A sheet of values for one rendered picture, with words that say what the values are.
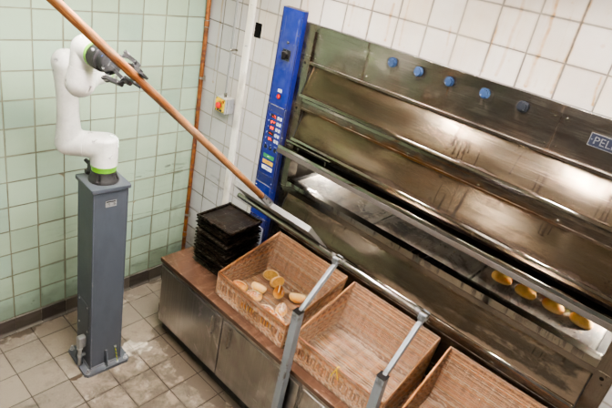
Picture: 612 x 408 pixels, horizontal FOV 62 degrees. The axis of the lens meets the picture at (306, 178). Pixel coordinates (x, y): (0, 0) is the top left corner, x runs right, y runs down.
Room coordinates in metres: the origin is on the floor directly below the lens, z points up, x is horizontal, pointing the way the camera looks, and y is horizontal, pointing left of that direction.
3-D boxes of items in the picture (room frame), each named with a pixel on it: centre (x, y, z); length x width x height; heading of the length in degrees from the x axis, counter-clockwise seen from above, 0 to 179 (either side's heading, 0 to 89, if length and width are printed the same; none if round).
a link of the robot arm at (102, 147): (2.28, 1.03, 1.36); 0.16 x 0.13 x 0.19; 103
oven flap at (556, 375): (2.23, -0.61, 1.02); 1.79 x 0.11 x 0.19; 53
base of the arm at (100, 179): (2.32, 1.06, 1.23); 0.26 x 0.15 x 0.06; 49
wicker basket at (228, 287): (2.37, 0.02, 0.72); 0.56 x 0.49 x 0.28; 52
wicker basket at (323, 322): (2.01, -0.46, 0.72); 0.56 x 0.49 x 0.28; 53
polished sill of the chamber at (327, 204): (2.25, -0.62, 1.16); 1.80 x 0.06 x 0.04; 53
